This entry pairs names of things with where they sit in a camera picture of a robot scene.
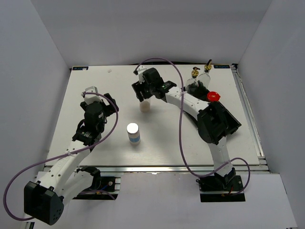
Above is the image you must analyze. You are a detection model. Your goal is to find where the clear silver-lid spice jar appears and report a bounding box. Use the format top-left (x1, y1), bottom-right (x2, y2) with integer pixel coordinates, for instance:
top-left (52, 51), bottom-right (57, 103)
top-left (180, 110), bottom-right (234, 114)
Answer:
top-left (139, 99), bottom-right (151, 113)

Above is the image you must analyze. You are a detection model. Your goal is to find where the red-lid dark sauce jar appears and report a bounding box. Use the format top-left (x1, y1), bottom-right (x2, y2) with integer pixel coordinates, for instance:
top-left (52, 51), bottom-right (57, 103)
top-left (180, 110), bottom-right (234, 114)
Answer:
top-left (206, 91), bottom-right (221, 102)

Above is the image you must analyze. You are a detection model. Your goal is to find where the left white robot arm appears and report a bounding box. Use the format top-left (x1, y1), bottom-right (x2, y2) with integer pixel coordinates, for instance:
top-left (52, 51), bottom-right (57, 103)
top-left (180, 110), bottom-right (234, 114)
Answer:
top-left (24, 87), bottom-right (119, 225)

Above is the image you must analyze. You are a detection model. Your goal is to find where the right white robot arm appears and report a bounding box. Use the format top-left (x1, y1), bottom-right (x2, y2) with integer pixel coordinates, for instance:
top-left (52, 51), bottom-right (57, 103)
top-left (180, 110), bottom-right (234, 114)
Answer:
top-left (132, 65), bottom-right (241, 190)

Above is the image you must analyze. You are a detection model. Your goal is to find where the blue-label silver-lid shaker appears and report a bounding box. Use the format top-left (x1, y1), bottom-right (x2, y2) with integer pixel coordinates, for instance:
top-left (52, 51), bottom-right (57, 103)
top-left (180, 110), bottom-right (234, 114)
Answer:
top-left (126, 123), bottom-right (141, 145)

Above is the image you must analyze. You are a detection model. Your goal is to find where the blue table logo sticker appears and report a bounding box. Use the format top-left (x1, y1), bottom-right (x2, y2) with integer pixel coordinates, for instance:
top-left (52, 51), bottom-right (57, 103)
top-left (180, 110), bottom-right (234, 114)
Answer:
top-left (72, 66), bottom-right (89, 71)

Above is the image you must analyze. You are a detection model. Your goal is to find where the black plastic organizer tray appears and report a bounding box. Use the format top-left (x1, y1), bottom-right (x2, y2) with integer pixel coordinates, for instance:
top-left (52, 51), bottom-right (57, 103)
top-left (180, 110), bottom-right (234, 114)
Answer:
top-left (186, 86), bottom-right (242, 145)

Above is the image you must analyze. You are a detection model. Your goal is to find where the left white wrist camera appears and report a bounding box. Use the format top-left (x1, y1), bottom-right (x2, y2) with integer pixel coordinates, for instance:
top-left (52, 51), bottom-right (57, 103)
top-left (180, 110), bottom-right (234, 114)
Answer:
top-left (81, 86), bottom-right (102, 105)

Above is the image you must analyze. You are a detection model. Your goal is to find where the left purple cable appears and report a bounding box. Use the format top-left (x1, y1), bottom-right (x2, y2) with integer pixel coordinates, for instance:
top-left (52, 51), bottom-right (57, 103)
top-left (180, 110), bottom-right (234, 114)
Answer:
top-left (2, 92), bottom-right (119, 221)

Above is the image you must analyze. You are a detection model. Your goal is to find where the purple cable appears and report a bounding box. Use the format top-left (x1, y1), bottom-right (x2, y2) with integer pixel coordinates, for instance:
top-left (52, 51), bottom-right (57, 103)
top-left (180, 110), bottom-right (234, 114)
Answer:
top-left (133, 57), bottom-right (251, 198)
top-left (2, 92), bottom-right (119, 221)

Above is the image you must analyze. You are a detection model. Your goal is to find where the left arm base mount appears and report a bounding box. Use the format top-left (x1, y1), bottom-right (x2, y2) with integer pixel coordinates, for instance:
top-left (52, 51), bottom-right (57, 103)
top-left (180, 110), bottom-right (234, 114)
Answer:
top-left (73, 166), bottom-right (121, 200)

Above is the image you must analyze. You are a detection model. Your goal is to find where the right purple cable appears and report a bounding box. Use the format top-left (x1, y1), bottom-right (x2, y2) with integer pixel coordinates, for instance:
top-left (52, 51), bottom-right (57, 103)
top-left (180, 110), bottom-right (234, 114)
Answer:
top-left (133, 57), bottom-right (251, 198)

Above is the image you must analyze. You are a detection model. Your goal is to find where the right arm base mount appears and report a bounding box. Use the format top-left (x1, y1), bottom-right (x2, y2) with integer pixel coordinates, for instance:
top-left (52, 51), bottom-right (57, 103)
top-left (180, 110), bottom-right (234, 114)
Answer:
top-left (196, 176), bottom-right (245, 203)

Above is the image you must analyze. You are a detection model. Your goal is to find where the aluminium table frame rail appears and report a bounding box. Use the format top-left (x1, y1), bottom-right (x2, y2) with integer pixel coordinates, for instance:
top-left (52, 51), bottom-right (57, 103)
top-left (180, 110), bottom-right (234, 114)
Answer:
top-left (45, 65), bottom-right (269, 173)

